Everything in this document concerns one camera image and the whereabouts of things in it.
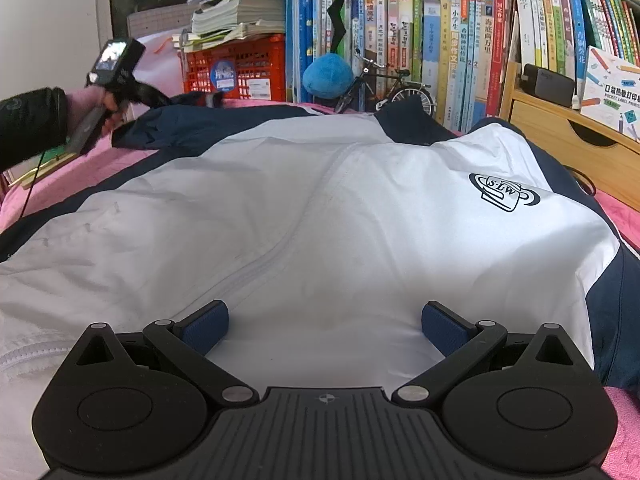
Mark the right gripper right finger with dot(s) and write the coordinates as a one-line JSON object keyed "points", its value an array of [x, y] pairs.
{"points": [[468, 350]]}

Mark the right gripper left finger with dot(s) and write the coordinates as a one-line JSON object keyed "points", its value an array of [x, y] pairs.
{"points": [[185, 346]]}

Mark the white navy zip jacket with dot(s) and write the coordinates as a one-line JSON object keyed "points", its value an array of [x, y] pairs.
{"points": [[310, 239]]}

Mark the person left hand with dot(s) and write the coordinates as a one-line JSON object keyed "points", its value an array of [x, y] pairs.
{"points": [[81, 102]]}

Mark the red plastic crate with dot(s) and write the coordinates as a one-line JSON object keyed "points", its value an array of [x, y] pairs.
{"points": [[252, 69]]}

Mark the stack of papers and booklets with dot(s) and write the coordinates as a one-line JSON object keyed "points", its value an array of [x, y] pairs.
{"points": [[216, 22]]}

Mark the pink bunny print blanket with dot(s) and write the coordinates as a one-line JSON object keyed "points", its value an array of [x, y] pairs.
{"points": [[65, 169]]}

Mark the blue plush ball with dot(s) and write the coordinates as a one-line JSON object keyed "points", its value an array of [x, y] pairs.
{"points": [[328, 77]]}

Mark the wooden drawer organizer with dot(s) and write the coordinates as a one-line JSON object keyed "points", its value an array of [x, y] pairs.
{"points": [[609, 159]]}

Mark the black power adapter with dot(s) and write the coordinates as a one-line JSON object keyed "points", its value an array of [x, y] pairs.
{"points": [[547, 85]]}

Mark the white label printer box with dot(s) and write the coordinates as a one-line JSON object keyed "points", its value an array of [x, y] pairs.
{"points": [[611, 93]]}

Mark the row of upright books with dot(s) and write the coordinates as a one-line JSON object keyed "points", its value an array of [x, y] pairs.
{"points": [[451, 54]]}

